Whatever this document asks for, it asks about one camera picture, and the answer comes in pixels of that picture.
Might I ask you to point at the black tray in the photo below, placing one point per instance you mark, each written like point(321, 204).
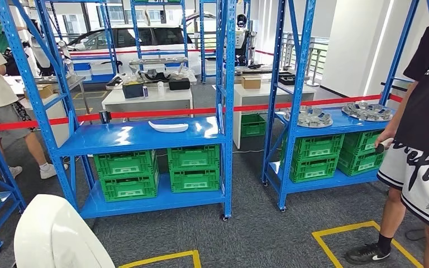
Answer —
point(286, 79)

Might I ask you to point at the white table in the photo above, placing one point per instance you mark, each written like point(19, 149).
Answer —
point(162, 101)

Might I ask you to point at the steel table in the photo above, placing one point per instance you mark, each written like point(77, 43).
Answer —
point(75, 79)

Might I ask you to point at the cardboard box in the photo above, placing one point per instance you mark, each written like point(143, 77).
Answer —
point(46, 91)
point(251, 82)

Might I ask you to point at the red barrier belt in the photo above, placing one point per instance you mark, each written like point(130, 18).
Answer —
point(88, 117)
point(162, 112)
point(99, 52)

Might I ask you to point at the white black humanoid robot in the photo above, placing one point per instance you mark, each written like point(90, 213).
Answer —
point(241, 37)

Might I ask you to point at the metal railing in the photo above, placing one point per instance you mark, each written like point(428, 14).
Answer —
point(315, 59)

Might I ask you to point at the black case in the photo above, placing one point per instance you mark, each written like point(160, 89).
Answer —
point(179, 84)

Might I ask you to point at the black barrier post head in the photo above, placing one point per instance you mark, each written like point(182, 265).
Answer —
point(105, 117)

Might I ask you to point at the white curved plastic part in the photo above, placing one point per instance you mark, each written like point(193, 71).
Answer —
point(168, 127)
point(59, 236)

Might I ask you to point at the round grey metal part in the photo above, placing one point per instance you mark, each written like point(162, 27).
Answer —
point(366, 111)
point(309, 118)

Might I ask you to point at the small blue bottle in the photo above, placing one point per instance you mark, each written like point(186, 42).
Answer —
point(145, 91)

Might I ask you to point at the black white handheld device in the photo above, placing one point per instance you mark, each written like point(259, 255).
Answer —
point(381, 148)

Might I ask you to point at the dark storage bin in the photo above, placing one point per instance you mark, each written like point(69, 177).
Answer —
point(133, 90)

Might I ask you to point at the long grey metal part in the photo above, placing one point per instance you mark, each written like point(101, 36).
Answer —
point(155, 61)

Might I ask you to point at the white car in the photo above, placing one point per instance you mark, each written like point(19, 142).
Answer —
point(162, 37)

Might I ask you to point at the small white bottle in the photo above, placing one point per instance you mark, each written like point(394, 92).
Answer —
point(160, 88)

